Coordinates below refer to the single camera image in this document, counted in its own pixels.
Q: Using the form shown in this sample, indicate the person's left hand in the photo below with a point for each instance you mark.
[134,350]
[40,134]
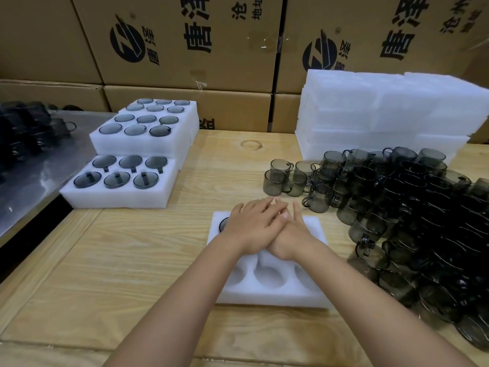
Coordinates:
[252,229]

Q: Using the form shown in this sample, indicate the person's right forearm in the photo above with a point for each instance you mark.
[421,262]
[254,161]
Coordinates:
[382,317]

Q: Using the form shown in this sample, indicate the person's left forearm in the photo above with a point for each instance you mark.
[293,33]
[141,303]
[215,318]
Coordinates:
[172,309]

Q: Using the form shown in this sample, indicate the person's right hand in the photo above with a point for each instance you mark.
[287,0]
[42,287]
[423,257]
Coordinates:
[302,244]

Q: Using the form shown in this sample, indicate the stainless steel table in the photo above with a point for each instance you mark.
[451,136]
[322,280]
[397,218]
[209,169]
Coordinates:
[57,175]

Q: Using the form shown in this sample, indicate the dark mugs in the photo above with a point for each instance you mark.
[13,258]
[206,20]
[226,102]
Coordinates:
[23,133]

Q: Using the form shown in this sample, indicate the stack of white foam trays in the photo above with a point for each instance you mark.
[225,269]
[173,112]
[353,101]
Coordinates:
[363,110]

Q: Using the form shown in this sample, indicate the pile of smoky glass mugs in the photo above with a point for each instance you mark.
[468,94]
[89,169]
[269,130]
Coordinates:
[420,210]

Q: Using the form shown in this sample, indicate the black round object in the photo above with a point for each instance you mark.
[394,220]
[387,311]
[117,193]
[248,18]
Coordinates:
[72,108]

